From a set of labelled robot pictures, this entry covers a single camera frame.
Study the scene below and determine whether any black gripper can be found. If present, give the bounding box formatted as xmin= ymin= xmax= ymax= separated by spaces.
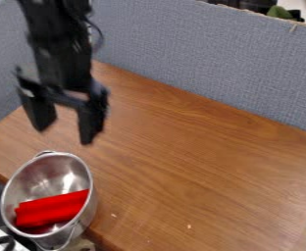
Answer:
xmin=16 ymin=35 xmax=109 ymax=145

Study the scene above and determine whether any stainless steel pot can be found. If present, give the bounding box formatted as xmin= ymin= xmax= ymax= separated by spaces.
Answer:
xmin=0 ymin=151 xmax=98 ymax=251

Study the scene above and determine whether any red plastic block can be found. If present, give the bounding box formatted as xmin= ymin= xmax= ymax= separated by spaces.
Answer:
xmin=15 ymin=189 xmax=90 ymax=228

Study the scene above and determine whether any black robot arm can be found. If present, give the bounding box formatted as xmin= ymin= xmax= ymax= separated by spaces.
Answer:
xmin=16 ymin=0 xmax=109 ymax=145

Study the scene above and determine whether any green object behind partition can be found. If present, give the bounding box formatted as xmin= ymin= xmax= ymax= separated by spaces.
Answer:
xmin=268 ymin=6 xmax=294 ymax=20

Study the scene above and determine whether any grey fabric partition panel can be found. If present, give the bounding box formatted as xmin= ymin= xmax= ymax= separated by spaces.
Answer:
xmin=93 ymin=0 xmax=306 ymax=130

